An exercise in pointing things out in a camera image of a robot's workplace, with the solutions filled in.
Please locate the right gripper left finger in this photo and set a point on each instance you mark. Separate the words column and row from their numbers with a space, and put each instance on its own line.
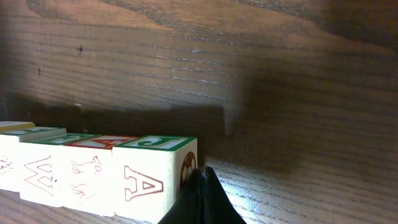
column 187, row 209

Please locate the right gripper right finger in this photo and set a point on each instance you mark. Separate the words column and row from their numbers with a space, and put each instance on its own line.
column 217, row 209

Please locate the wooden block red circle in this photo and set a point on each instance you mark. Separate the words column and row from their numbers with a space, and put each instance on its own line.
column 149, row 173

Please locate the wooden block red edge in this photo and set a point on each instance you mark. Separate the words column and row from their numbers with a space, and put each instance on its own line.
column 85, row 167

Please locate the wooden block yellow W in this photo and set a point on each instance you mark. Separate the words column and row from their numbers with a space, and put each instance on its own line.
column 40, row 167

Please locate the wooden block green edge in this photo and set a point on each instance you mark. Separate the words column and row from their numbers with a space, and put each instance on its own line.
column 11, row 150

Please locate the wooden block plain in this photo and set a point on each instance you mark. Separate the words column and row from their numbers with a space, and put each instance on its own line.
column 12, row 125

